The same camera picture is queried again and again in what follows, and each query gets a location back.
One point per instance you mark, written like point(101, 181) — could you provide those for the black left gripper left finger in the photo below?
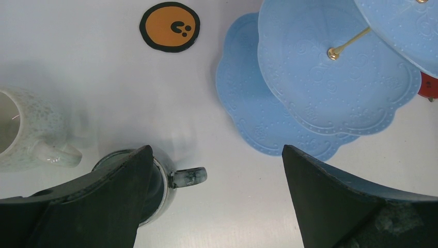
point(100, 209)

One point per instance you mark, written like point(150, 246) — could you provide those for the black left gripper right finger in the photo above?
point(337, 209)

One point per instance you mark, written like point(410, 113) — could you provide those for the blue three-tier cake stand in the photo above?
point(319, 74)

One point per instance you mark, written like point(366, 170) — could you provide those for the dark green glazed mug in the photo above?
point(165, 180)

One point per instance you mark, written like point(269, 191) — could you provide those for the white speckled mug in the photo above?
point(34, 132)

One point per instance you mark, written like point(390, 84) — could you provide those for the red round coaster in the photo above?
point(428, 88)

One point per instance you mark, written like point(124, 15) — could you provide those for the orange round coaster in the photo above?
point(170, 27)

